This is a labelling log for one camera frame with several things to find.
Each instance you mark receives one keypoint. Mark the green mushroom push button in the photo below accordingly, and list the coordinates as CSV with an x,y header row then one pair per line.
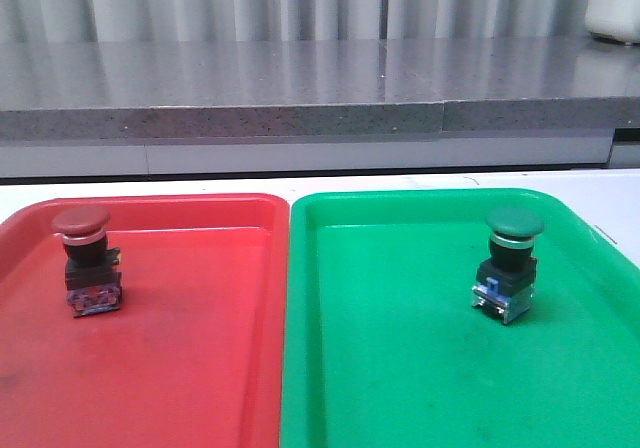
x,y
505,282

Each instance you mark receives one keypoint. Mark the red mushroom push button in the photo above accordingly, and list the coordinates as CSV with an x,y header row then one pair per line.
x,y
92,277

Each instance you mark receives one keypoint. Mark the grey stone platform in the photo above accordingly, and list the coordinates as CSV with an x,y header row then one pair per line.
x,y
128,91

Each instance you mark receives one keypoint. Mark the green plastic tray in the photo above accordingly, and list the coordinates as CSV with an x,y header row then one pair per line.
x,y
384,349

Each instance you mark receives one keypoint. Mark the red plastic tray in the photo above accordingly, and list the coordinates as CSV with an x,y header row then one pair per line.
x,y
191,359

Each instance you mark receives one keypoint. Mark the white container in background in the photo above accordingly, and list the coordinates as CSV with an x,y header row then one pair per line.
x,y
613,19

